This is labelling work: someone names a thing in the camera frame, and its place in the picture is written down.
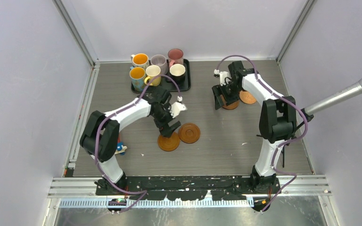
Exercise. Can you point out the silver microphone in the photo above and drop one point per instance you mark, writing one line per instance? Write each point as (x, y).
(336, 98)

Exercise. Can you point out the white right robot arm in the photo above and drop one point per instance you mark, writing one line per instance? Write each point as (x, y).
(265, 95)

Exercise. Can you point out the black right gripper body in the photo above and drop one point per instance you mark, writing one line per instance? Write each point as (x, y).
(231, 87)

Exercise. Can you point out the pink patterned mug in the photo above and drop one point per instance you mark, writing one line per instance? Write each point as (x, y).
(175, 56)

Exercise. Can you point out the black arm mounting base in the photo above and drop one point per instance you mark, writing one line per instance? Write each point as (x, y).
(192, 188)

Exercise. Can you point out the white mug orange inside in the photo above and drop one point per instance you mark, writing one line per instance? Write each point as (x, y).
(140, 60)

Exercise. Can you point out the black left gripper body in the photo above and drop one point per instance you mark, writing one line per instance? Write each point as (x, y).
(163, 116)

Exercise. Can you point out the toy block house car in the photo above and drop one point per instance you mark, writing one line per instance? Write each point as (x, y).
(121, 148)

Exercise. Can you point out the blue mug orange inside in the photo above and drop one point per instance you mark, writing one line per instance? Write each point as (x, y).
(138, 75)

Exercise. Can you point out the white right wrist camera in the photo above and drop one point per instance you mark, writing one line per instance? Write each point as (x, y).
(224, 77)

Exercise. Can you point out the black mug cream inside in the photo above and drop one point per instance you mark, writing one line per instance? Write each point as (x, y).
(177, 73)

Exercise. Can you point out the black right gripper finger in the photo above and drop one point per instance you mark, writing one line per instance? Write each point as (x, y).
(231, 97)
(217, 92)

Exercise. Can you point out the lilac mug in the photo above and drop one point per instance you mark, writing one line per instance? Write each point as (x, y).
(160, 61)

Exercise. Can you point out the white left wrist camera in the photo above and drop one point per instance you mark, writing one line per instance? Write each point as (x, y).
(177, 107)

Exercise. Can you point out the yellow mug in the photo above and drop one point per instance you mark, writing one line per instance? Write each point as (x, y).
(153, 72)

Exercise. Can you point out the brown wooden coaster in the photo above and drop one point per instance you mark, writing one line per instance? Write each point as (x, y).
(168, 144)
(230, 106)
(189, 133)

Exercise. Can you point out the woven rattan coaster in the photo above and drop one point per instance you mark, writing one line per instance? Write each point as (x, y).
(247, 98)

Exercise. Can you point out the black microphone tripod stand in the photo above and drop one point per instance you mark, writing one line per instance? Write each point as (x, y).
(283, 156)

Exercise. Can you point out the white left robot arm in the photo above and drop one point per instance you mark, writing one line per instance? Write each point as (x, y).
(100, 136)

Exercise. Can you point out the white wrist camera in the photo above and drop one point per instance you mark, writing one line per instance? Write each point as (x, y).
(177, 107)
(224, 77)

